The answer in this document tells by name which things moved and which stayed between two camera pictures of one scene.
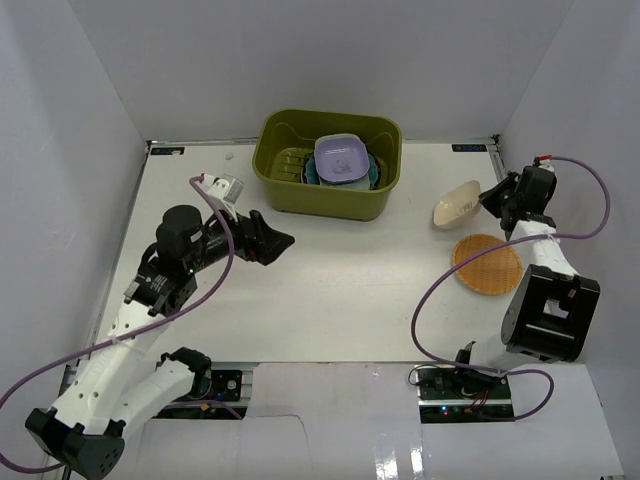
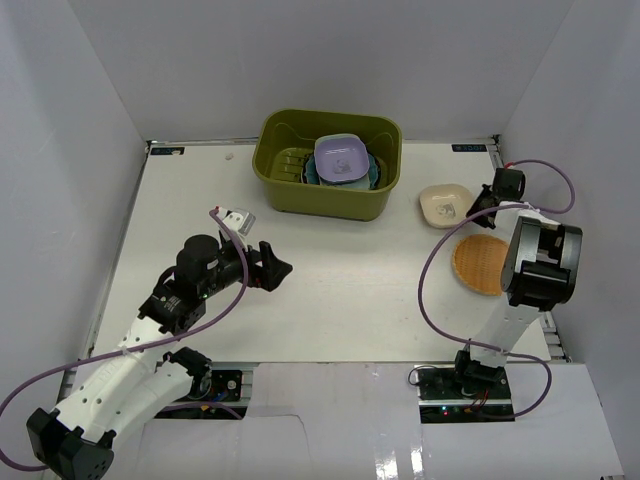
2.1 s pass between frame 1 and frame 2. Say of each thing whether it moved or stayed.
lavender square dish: stayed
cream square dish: moved
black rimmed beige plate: stayed
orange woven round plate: stayed
